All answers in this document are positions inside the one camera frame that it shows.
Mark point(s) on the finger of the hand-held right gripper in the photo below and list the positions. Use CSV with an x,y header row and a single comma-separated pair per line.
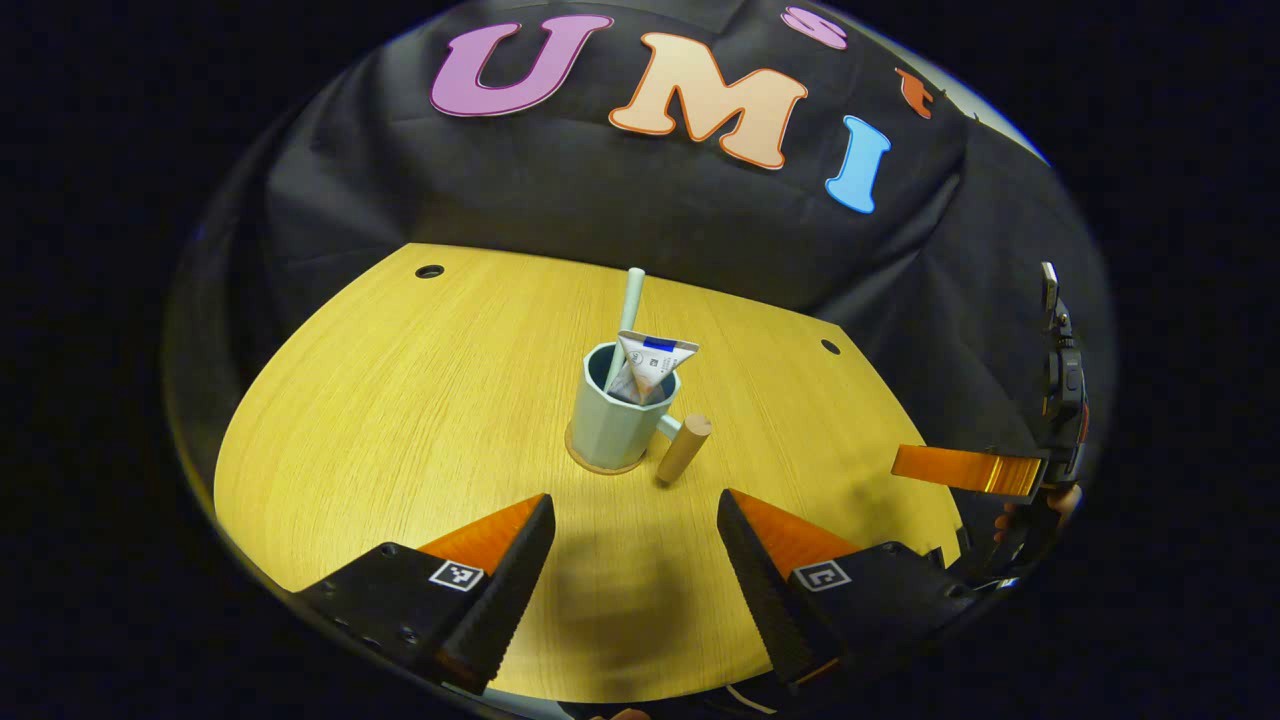
x,y
960,468

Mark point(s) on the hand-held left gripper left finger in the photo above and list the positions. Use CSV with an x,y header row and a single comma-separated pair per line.
x,y
512,590

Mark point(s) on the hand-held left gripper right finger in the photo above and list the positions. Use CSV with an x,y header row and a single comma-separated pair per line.
x,y
765,590

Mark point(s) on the round cork coaster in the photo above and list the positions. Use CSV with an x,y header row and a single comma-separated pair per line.
x,y
585,465

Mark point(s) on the white toothpaste tube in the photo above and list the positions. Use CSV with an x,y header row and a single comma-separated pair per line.
x,y
650,365

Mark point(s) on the pale green toothbrush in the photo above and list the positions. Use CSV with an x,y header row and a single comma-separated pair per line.
x,y
630,305

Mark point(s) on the wooden desktop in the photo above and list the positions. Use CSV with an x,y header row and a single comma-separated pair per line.
x,y
400,420

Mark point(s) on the black backdrop cloth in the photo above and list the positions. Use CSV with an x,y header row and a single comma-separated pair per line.
x,y
600,200

